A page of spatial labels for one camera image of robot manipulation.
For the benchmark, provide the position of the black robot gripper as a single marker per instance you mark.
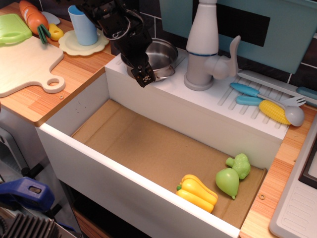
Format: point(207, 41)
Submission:
point(127, 28)

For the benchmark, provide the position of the small stainless steel pot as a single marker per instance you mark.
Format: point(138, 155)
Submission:
point(160, 54)

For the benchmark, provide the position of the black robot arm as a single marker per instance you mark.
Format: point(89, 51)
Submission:
point(93, 9)

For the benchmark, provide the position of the white toy sink basin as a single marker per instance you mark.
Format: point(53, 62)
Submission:
point(210, 117)

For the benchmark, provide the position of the white toy faucet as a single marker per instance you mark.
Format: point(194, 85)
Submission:
point(204, 63)

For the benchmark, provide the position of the light blue plastic cup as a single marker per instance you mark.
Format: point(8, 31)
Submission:
point(85, 30)

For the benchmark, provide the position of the brown cardboard sheet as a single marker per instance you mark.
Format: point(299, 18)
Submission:
point(165, 156)

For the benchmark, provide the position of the pale yellow flower plate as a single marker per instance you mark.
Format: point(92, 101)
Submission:
point(69, 44)

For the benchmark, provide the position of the wooden cutting board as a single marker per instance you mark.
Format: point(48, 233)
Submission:
point(27, 64)

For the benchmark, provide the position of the orange toy carrot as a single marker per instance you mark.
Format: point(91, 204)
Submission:
point(35, 20)

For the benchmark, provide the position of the yellow toy bell pepper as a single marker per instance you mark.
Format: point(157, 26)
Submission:
point(194, 191)

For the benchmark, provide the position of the green toy broccoli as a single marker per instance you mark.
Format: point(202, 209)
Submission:
point(240, 164)

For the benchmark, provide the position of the yellow toy corn cob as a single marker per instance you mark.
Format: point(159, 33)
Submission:
point(274, 112)

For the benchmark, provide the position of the green toy pear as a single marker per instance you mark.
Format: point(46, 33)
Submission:
point(228, 181)

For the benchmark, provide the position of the green plastic cutting board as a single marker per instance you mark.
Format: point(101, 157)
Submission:
point(13, 29)

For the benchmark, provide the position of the teal toy backboard panel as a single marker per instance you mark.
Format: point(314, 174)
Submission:
point(276, 33)

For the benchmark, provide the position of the blue clamp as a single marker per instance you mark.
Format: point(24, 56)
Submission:
point(27, 193)

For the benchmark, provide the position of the white toy stove top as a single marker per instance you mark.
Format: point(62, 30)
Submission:
point(296, 213)

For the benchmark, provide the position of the toy knife yellow handle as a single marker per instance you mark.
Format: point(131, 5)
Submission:
point(53, 21)

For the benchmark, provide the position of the grey fork blue handle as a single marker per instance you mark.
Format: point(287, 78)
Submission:
point(255, 101)

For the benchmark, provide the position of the grey spoon blue handle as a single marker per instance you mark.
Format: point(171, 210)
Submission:
point(293, 113)

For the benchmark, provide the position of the grey metal mount base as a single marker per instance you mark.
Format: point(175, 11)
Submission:
point(19, 225)

